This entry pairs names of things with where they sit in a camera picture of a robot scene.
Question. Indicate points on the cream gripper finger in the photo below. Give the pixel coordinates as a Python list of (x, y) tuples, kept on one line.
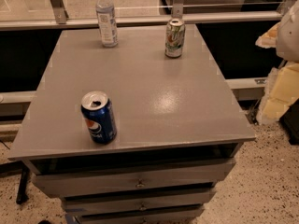
[(268, 39), (280, 93)]

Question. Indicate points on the blue pepsi can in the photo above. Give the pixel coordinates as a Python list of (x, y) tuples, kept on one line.
[(97, 110)]

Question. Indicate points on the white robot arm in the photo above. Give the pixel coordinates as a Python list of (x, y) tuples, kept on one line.
[(287, 46)]

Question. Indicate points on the green white soda can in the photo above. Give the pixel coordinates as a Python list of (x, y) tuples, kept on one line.
[(174, 40)]

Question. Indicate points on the grey drawer cabinet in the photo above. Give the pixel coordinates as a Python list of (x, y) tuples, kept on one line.
[(165, 110)]

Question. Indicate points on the bottom grey drawer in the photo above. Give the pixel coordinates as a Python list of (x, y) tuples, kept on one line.
[(146, 217)]

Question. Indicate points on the grey drawer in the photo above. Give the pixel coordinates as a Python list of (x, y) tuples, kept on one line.
[(146, 217), (142, 202), (146, 177)]

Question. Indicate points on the clear plastic water bottle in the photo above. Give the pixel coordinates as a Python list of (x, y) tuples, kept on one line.
[(105, 12)]

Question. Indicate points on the top grey drawer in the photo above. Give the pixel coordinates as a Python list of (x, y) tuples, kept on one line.
[(146, 177)]

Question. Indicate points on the middle grey drawer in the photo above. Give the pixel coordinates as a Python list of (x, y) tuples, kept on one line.
[(142, 202)]

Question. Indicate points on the black metal stand leg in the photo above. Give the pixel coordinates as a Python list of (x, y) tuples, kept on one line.
[(21, 194)]

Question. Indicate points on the grey metal railing frame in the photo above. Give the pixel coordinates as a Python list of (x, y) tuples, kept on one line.
[(29, 29)]

